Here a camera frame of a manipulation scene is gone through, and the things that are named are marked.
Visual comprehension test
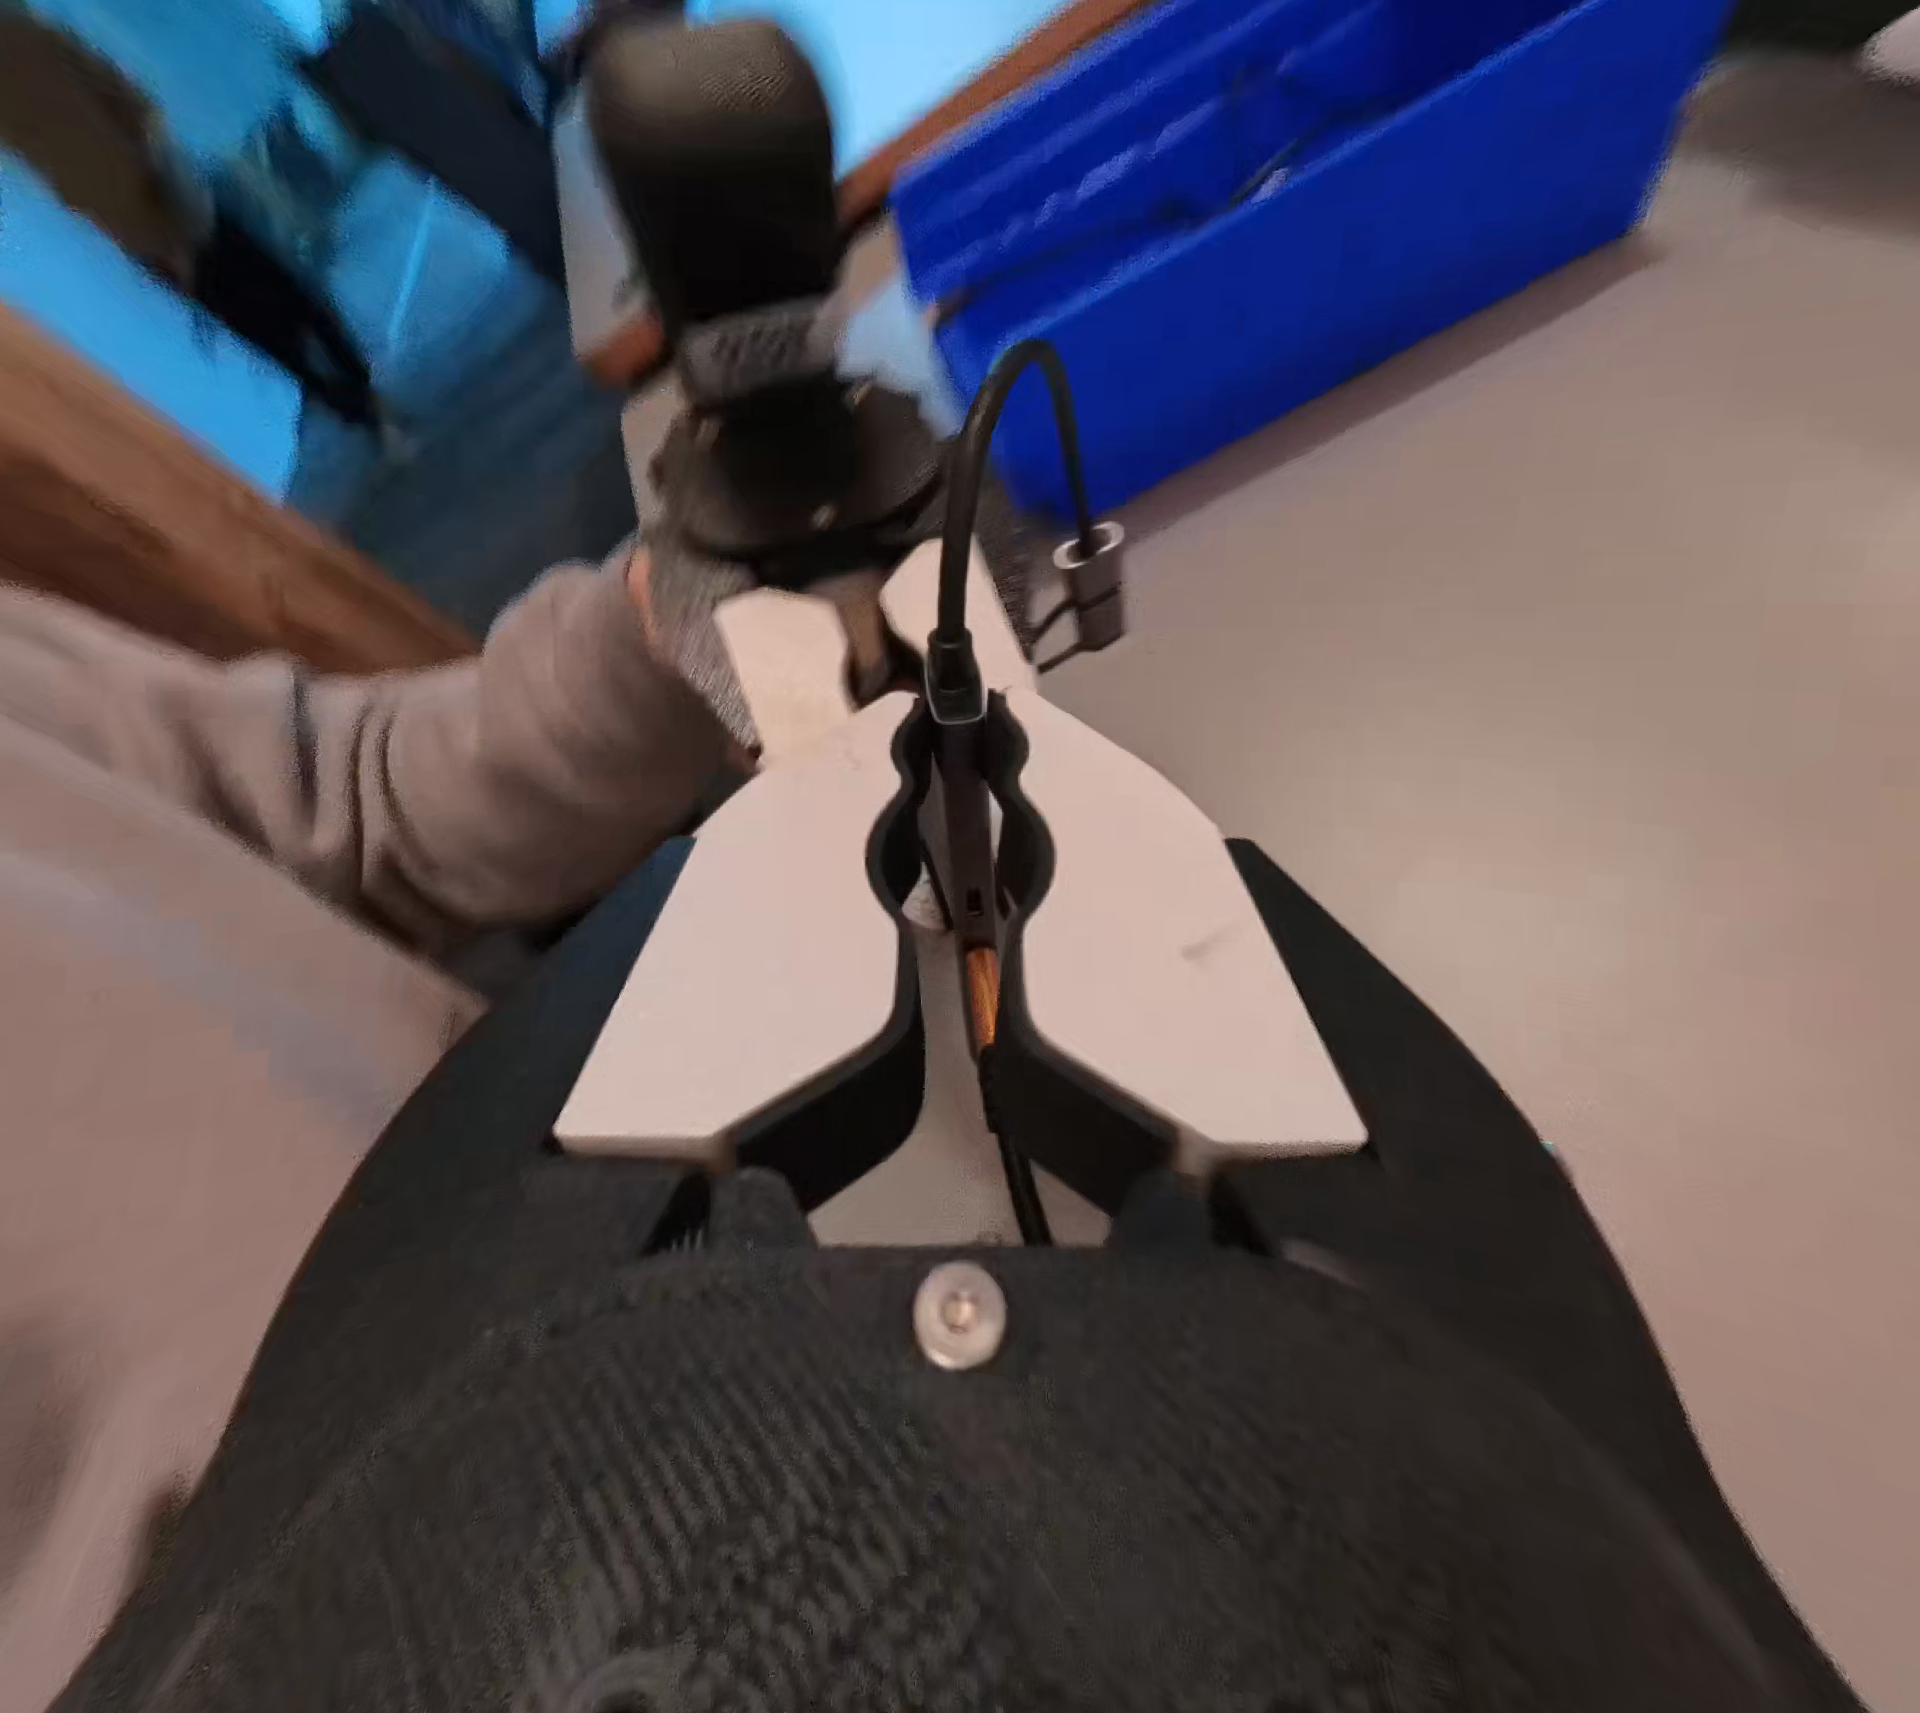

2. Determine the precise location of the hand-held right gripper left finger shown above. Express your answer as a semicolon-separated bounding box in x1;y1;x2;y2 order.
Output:
551;693;923;1209

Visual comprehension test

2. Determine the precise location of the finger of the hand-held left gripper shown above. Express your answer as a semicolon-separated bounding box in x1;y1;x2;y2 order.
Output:
877;540;1040;698
713;590;901;773

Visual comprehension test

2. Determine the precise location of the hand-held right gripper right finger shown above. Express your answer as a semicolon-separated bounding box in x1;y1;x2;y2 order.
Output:
981;686;1372;1216

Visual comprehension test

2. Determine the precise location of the short black adapter cable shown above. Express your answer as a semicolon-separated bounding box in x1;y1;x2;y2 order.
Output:
918;335;1129;951

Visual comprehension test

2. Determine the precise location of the blue plastic bin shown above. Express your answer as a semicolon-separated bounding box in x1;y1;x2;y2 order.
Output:
888;0;1794;522

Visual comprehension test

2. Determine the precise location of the person's left forearm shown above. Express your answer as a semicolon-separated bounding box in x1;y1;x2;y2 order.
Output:
0;542;760;980

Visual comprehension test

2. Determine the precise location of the grey desk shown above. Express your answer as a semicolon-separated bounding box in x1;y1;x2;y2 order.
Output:
575;0;1920;1713

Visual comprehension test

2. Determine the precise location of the person's light grey clothing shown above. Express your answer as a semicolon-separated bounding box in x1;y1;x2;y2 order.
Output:
0;722;498;1713

